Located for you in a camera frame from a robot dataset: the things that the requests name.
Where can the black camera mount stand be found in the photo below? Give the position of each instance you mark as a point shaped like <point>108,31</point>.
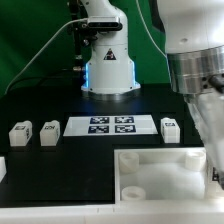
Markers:
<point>77,11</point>

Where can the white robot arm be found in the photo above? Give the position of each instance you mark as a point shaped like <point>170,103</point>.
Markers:
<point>194,50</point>

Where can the white front rail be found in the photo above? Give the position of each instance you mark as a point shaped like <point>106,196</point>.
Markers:
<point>155,212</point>

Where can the white square tabletop part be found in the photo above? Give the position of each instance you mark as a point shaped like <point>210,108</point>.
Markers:
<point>160,174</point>

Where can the white obstacle block left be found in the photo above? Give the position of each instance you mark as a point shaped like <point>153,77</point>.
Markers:
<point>3,169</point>

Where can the dark camera on base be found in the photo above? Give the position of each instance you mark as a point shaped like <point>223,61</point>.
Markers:
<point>102,23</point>

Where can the white marker base sheet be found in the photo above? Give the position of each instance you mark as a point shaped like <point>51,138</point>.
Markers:
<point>110,125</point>

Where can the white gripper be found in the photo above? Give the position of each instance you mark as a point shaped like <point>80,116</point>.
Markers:
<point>207,112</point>

